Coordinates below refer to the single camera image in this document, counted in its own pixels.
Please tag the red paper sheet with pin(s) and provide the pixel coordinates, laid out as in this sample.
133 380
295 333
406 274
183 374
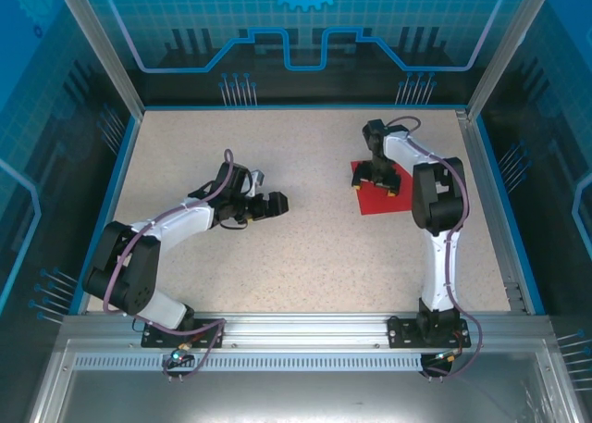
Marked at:
384 205

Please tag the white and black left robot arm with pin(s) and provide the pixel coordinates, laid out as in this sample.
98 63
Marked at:
185 219

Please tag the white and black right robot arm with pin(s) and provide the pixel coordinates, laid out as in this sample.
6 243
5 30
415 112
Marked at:
437 265

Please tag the blue table edge strip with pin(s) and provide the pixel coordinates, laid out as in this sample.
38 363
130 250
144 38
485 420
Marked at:
300 107
109 210
506 210

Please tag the aluminium mounting beam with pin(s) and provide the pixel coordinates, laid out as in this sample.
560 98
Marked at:
300 330

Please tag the brushed metal tray panel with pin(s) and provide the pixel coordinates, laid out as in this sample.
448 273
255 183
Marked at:
300 400

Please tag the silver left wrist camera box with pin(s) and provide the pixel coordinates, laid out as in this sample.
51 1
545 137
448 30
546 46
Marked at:
259 177

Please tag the aluminium side rail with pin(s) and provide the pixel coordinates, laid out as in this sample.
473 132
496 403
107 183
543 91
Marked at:
490 210

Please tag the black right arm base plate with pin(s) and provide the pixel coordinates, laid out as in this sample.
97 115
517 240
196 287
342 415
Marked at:
402 332

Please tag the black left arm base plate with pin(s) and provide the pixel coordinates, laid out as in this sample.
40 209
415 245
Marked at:
157 335

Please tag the aluminium frame post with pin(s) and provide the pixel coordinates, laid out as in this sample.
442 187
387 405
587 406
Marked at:
102 48
508 48

